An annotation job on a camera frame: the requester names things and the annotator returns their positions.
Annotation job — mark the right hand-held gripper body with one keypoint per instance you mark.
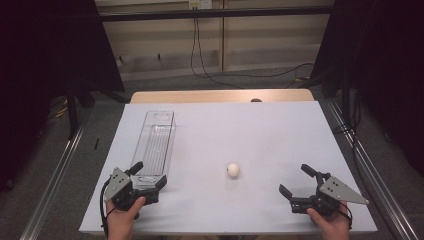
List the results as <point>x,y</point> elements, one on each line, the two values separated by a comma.
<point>328,196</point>

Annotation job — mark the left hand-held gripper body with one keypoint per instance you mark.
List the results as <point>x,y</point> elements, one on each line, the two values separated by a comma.
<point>120,191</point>

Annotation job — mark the clear plastic container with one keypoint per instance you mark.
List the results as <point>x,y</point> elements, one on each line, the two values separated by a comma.
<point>155,146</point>

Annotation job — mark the white ball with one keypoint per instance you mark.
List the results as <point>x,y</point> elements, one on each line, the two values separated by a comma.
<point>233,170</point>

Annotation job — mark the person's left hand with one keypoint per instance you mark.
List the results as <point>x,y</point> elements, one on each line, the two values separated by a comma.
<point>124,218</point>

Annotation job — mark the person's right hand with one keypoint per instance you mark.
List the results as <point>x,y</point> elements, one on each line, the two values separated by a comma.
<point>330,224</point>

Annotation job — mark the small black stick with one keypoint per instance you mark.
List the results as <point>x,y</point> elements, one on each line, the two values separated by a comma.
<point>96,143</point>

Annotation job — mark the white table mat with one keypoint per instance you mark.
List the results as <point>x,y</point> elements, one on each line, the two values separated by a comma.
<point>253,140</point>

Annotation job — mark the black metal stand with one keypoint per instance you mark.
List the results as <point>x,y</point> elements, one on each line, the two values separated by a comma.
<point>72,113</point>
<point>346,96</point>

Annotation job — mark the black curtain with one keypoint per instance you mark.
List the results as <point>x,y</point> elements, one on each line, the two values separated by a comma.
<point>40,66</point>
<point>383,66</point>

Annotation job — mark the black horizontal bar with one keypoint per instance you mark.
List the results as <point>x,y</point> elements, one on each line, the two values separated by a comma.
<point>216,14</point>

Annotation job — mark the metal floor rail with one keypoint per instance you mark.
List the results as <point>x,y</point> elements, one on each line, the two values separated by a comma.
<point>373,166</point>
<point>53,186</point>

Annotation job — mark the white wall outlet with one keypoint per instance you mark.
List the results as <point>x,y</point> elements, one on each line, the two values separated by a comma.
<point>200,4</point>

